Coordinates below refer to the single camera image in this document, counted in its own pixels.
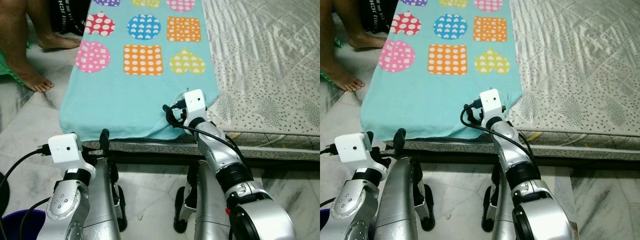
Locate teal towel colourful shapes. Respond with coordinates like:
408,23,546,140
360,0,524,143
59,0,221,143

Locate dark bed base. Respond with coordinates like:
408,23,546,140
404,149,640,172
80,149,321,172

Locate silver left robot leg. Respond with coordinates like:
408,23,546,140
374,157,437,240
81,157,128,240

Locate silver robot leg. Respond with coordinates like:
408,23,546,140
481,164,521,240
81,157,128,240
374,157,437,240
173,160,232,240

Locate purple plastic bucket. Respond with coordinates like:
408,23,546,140
320,207,335,238
0,209,47,240

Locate white patterned mattress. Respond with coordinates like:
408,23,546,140
80,0,321,162
400,0,640,162

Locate silver right robot leg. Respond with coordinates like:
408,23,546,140
481,164,521,240
173,160,232,240

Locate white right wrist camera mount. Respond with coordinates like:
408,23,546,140
478,89,507,127
182,89,209,127

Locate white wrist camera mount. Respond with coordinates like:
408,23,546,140
182,89,209,127
478,89,507,127
47,132,97,177
333,132,385,177

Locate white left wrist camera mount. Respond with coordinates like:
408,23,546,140
333,132,385,177
47,132,97,177

